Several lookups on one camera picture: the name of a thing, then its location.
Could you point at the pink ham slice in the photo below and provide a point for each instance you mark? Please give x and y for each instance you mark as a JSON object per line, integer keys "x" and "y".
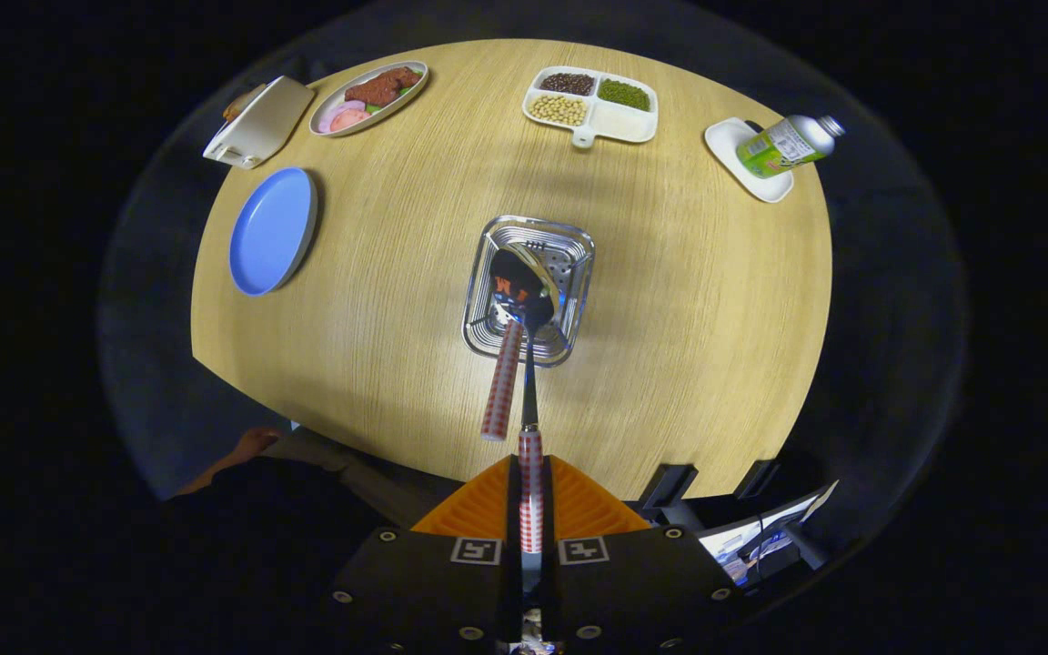
{"x": 335, "y": 111}

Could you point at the green label bottle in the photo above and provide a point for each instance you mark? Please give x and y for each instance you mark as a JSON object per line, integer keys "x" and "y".
{"x": 783, "y": 146}

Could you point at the blue plate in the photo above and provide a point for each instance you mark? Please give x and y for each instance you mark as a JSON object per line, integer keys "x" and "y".
{"x": 269, "y": 232}

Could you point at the toast bread slice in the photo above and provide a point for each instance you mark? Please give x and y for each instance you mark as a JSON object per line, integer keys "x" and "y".
{"x": 242, "y": 102}

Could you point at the red tomato slice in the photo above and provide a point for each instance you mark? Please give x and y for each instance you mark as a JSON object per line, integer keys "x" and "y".
{"x": 351, "y": 120}

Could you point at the pile of green mung beans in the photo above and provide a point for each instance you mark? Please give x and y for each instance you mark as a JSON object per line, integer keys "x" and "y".
{"x": 624, "y": 95}

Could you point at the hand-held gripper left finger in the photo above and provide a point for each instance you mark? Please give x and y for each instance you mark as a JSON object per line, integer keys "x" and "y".
{"x": 424, "y": 591}

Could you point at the pile of dark red beans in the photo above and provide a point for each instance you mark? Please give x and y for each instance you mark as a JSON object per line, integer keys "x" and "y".
{"x": 567, "y": 84}

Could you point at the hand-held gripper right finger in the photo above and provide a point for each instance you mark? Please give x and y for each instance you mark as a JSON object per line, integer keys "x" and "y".
{"x": 633, "y": 591}

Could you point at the brown meat steak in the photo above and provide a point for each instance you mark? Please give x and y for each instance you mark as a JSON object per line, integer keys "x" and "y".
{"x": 383, "y": 86}

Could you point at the white toaster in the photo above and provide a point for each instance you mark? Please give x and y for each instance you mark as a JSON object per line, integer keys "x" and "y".
{"x": 260, "y": 123}

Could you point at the white round plate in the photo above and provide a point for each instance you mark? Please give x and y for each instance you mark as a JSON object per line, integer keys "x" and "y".
{"x": 397, "y": 107}

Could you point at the green lettuce leaf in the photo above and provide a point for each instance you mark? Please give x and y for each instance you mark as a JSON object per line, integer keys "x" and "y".
{"x": 377, "y": 107}

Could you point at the small white dish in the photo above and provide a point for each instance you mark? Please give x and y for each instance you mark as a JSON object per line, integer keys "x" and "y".
{"x": 729, "y": 146}

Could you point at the pile of yellow soybeans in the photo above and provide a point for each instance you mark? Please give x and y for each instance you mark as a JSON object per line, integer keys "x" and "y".
{"x": 558, "y": 110}

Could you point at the white divided tray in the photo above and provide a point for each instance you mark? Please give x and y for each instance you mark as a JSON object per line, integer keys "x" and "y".
{"x": 624, "y": 123}

